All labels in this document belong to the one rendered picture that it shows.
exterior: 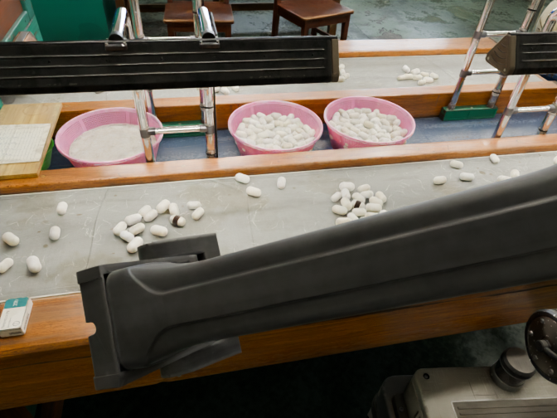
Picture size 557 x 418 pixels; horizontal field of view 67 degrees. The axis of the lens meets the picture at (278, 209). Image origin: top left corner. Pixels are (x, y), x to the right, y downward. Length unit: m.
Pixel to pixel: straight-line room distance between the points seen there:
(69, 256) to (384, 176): 0.74
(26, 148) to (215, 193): 0.47
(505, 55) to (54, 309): 0.96
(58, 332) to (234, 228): 0.38
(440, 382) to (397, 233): 0.90
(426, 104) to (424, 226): 1.33
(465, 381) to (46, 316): 0.88
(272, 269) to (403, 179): 0.91
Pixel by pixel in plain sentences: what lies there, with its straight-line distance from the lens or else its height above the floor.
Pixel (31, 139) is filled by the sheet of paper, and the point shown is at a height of 0.78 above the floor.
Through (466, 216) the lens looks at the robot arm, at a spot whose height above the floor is 1.26.
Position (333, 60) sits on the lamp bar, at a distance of 0.81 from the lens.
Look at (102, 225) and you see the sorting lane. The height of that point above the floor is 0.74.
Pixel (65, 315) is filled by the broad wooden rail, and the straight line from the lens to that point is 0.80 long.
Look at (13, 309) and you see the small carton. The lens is 0.81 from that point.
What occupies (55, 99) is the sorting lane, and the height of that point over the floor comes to 0.74.
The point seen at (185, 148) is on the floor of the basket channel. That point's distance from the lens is 1.26.
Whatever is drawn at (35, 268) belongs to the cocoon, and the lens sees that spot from 0.90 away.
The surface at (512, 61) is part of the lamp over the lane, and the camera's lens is 0.99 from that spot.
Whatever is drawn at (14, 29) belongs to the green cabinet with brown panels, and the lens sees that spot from 1.64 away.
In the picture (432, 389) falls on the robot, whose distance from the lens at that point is 1.08.
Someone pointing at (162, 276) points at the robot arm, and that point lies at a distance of 0.26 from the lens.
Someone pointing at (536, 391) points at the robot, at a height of 0.47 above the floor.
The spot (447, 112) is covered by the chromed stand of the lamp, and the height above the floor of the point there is 0.71.
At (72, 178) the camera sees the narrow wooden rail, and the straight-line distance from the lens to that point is 1.07.
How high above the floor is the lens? 1.38
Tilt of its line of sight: 42 degrees down
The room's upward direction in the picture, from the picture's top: 4 degrees clockwise
